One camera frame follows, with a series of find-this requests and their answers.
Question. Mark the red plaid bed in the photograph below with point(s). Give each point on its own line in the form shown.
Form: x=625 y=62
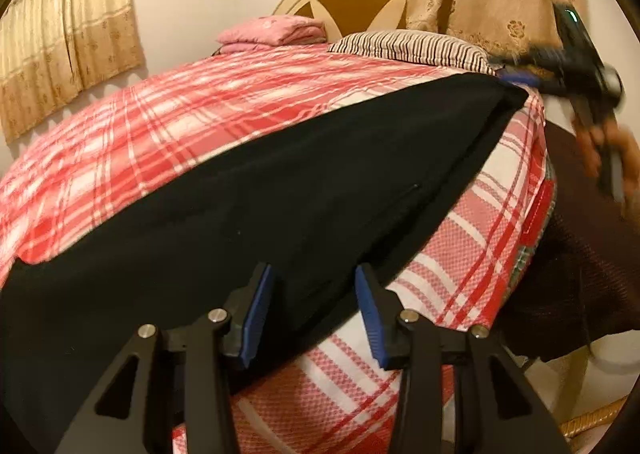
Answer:
x=332 y=398

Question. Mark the striped pillow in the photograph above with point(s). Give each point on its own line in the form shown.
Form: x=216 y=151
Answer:
x=415 y=47

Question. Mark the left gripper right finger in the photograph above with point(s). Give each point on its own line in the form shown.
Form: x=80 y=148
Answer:
x=460 y=392

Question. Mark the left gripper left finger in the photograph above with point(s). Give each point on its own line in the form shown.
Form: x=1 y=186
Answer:
x=131 y=408

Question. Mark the beige window curtain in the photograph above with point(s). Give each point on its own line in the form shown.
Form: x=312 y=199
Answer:
x=52 y=50

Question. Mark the person right hand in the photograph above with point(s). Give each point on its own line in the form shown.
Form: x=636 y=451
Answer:
x=618 y=140

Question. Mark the black pants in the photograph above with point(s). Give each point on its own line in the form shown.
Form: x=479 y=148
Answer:
x=367 y=183

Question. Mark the pink folded blanket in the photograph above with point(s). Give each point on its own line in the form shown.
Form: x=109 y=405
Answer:
x=268 y=32

